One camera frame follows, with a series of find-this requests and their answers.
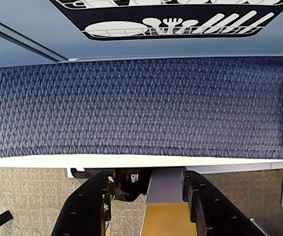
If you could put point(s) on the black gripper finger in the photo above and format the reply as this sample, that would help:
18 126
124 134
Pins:
212 214
87 209

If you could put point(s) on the black robot base clamp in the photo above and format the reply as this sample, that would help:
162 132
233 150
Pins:
126 186

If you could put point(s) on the blue woven mat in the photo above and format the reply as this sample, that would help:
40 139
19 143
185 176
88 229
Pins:
136 105

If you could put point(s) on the blue toy kitchen cabinet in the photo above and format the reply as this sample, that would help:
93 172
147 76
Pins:
33 27

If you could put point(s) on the black dishwasher print panel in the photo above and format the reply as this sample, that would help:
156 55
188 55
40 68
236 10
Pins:
131 14

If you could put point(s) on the white clamp bracket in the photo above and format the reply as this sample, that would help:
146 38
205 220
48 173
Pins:
70 172

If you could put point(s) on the gray and yellow post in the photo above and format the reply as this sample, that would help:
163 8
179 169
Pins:
166 211

